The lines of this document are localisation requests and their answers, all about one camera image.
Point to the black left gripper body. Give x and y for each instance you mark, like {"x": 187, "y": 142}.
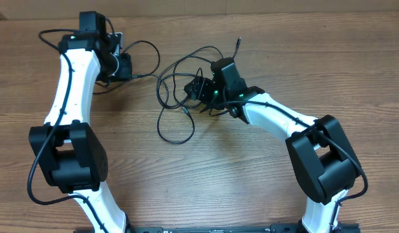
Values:
{"x": 123, "y": 70}

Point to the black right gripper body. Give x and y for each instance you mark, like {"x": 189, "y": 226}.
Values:
{"x": 205, "y": 92}

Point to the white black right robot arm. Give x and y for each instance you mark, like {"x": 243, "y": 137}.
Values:
{"x": 323, "y": 160}

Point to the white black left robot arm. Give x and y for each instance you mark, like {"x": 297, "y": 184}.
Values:
{"x": 71, "y": 162}

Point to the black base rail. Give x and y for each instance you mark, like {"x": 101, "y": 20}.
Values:
{"x": 215, "y": 229}

